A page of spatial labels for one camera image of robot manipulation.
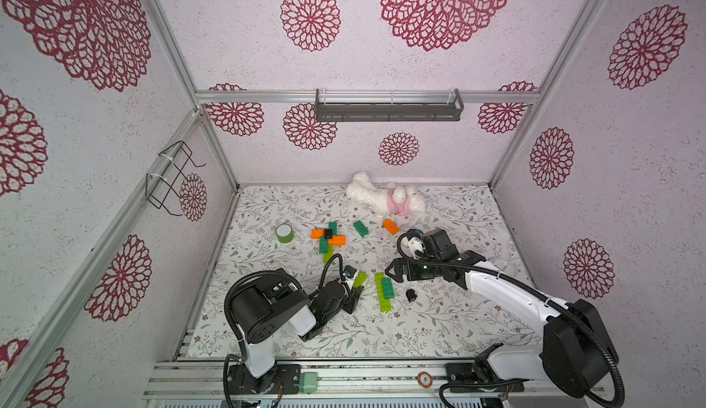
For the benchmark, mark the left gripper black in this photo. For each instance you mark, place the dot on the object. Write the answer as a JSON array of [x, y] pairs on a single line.
[[353, 301]]

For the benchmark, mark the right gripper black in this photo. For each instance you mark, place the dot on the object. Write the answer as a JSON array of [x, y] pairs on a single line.
[[400, 267]]

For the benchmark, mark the extra dark green lego brick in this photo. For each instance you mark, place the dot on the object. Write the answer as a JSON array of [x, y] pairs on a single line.
[[387, 288]]

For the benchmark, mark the long lime green lego brick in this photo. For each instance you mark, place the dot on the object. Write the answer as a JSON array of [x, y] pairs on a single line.
[[327, 256]]

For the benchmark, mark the dark green lego brick front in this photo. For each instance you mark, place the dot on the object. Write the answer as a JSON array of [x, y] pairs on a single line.
[[323, 245]]

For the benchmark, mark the dark green lego brick back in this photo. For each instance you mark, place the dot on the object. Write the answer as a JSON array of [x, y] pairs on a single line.
[[361, 229]]

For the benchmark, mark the orange lego brick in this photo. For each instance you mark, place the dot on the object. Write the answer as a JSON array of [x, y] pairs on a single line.
[[339, 240], [391, 227], [318, 233]]

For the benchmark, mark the lime lego brick back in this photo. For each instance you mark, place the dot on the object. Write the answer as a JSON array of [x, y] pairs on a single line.
[[360, 279]]

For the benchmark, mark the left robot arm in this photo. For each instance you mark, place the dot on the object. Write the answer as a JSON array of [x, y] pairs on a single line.
[[260, 304]]

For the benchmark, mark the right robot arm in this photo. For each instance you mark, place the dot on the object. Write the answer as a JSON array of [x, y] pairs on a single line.
[[576, 354]]

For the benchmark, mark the white pink plush toy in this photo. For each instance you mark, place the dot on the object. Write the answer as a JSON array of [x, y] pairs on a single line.
[[392, 200]]

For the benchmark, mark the green tape roll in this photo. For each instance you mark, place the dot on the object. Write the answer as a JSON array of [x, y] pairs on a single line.
[[284, 233]]

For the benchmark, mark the green connector block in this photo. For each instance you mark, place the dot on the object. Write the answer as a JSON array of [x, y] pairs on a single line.
[[308, 383]]

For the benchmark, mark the black wall shelf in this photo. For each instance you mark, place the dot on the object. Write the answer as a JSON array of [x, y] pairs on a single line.
[[449, 110]]

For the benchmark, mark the metal base rail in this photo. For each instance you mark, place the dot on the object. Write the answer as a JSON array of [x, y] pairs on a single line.
[[347, 379]]

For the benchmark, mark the black wire wall rack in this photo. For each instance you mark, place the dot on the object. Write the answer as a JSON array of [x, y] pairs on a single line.
[[162, 183]]

